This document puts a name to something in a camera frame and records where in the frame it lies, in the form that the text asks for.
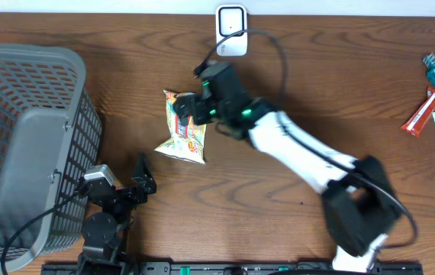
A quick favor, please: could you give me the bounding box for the yellow snack bag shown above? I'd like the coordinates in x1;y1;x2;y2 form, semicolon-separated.
154;89;206;164

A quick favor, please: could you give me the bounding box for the red snack bar wrapper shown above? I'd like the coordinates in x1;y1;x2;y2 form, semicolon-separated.
401;87;435;137

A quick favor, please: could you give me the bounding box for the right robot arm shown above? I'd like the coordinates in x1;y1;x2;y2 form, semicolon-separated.
172;93;401;273

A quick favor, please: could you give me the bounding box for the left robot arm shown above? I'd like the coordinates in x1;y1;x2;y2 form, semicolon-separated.
75;154;157;274

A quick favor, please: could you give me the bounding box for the grey plastic shopping basket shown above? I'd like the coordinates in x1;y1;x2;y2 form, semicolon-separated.
0;44;102;271

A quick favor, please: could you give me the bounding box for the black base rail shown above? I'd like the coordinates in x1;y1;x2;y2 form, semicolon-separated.
40;260;425;275

